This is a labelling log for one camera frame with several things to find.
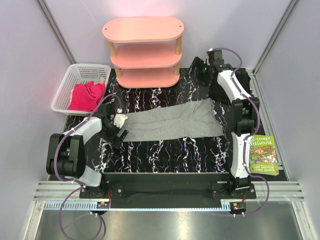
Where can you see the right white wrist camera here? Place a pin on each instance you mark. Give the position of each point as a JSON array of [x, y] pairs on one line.
[[210, 57]]

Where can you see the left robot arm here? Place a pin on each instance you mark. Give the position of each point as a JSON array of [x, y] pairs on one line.
[[66, 156]]

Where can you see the red t-shirt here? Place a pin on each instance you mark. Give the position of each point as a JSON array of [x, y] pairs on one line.
[[87, 96]]

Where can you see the green treehouse book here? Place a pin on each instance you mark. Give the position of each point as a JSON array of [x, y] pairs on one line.
[[262, 155]]

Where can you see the white plastic basket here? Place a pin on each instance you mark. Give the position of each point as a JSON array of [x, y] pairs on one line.
[[80, 73]]

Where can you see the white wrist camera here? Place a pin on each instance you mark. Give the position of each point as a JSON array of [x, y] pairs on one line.
[[210, 57], [119, 118]]

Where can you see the pink t-shirt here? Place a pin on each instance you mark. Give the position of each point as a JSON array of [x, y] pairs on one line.
[[71, 96]]

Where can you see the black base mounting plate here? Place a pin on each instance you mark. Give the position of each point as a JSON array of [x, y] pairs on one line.
[[198, 191]]

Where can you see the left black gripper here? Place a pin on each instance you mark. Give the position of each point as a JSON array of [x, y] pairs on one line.
[[114, 139]]

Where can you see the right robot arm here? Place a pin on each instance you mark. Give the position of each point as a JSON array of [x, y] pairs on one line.
[[245, 122]]

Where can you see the pink three-tier shelf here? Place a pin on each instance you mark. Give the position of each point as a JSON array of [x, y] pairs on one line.
[[145, 51]]

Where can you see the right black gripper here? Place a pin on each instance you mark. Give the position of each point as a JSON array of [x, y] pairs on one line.
[[198, 64]]

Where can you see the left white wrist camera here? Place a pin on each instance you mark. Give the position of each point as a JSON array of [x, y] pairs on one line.
[[119, 118]]

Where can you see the black t-shirt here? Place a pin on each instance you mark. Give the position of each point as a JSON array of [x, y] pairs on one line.
[[227, 86]]

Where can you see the grey t-shirt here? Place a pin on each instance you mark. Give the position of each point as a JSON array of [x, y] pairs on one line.
[[194, 119]]

